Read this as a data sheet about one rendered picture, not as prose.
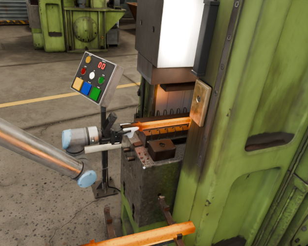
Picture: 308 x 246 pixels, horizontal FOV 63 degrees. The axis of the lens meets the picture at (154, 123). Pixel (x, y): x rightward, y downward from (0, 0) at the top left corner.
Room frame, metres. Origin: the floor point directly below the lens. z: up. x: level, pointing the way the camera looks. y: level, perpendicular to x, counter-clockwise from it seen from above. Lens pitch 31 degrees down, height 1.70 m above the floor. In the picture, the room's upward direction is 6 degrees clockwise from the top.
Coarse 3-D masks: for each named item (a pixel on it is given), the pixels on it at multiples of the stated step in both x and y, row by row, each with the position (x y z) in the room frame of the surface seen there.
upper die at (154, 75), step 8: (144, 64) 1.15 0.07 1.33; (152, 64) 1.06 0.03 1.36; (144, 72) 1.14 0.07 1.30; (152, 72) 1.06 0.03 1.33; (160, 72) 1.08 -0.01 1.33; (168, 72) 1.10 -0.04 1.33; (176, 72) 1.11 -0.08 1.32; (184, 72) 1.13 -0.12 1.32; (152, 80) 1.06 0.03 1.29; (160, 80) 1.08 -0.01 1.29; (168, 80) 1.10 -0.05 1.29; (176, 80) 1.12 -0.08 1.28; (184, 80) 1.13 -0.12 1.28; (192, 80) 1.15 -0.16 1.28
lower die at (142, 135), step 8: (136, 120) 1.23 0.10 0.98; (144, 120) 1.22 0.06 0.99; (152, 120) 1.23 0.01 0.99; (160, 120) 1.24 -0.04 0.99; (144, 128) 1.12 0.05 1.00; (152, 128) 1.13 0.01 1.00; (160, 128) 1.14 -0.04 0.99; (168, 128) 1.15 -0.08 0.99; (176, 128) 1.16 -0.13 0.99; (184, 128) 1.17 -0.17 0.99; (144, 136) 1.08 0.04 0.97; (152, 136) 1.08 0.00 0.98; (160, 136) 1.10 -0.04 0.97; (168, 136) 1.12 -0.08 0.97; (144, 144) 1.07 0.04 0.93
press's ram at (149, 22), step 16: (144, 0) 1.20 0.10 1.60; (160, 0) 1.04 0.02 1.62; (176, 0) 1.04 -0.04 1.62; (192, 0) 1.07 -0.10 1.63; (144, 16) 1.19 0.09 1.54; (160, 16) 1.03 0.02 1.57; (176, 16) 1.04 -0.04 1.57; (192, 16) 1.07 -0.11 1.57; (144, 32) 1.17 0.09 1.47; (160, 32) 1.02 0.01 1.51; (176, 32) 1.05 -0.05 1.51; (192, 32) 1.08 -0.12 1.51; (144, 48) 1.16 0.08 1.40; (160, 48) 1.02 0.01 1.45; (176, 48) 1.05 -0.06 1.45; (192, 48) 1.08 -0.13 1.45; (160, 64) 1.02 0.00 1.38; (176, 64) 1.05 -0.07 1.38; (192, 64) 1.09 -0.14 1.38
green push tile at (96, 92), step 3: (93, 87) 1.49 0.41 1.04; (93, 90) 1.48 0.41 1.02; (96, 90) 1.46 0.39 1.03; (99, 90) 1.45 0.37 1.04; (93, 93) 1.46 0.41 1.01; (96, 93) 1.45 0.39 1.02; (99, 93) 1.44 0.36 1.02; (90, 96) 1.46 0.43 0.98; (93, 96) 1.45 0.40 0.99; (96, 96) 1.44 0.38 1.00; (93, 99) 1.44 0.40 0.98; (96, 99) 1.42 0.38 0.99
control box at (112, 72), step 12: (84, 60) 1.68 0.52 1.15; (96, 60) 1.62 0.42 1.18; (96, 72) 1.56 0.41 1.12; (108, 72) 1.50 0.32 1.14; (120, 72) 1.53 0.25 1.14; (72, 84) 1.62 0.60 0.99; (96, 84) 1.50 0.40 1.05; (108, 84) 1.45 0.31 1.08; (84, 96) 1.50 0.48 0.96; (108, 96) 1.45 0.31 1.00
